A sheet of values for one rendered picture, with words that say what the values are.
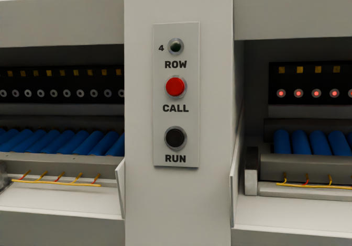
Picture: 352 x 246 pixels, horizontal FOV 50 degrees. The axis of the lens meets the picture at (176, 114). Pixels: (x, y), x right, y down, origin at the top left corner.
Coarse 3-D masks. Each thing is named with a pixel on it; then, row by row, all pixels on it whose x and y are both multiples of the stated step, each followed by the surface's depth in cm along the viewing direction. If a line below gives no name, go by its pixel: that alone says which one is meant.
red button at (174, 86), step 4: (172, 80) 32; (176, 80) 32; (180, 80) 32; (168, 84) 32; (172, 84) 32; (176, 84) 32; (180, 84) 31; (168, 88) 32; (172, 88) 32; (176, 88) 32; (180, 88) 31; (168, 92) 32; (172, 92) 32; (176, 92) 32; (180, 92) 31
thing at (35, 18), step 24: (0, 0) 36; (24, 0) 35; (48, 0) 35; (72, 0) 34; (96, 0) 34; (120, 0) 33; (0, 24) 36; (24, 24) 36; (48, 24) 35; (72, 24) 35; (96, 24) 34; (120, 24) 34
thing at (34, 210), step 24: (120, 168) 33; (24, 192) 39; (48, 192) 39; (72, 192) 39; (96, 192) 38; (120, 192) 33; (0, 216) 37; (24, 216) 36; (48, 216) 36; (72, 216) 35; (96, 216) 34; (120, 216) 34; (0, 240) 38; (24, 240) 37; (48, 240) 37; (72, 240) 36; (96, 240) 35; (120, 240) 35
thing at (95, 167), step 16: (0, 160) 42; (16, 160) 41; (32, 160) 41; (48, 160) 41; (64, 160) 40; (80, 160) 40; (96, 160) 40; (112, 160) 39; (64, 176) 41; (80, 176) 40; (96, 176) 39; (112, 176) 39
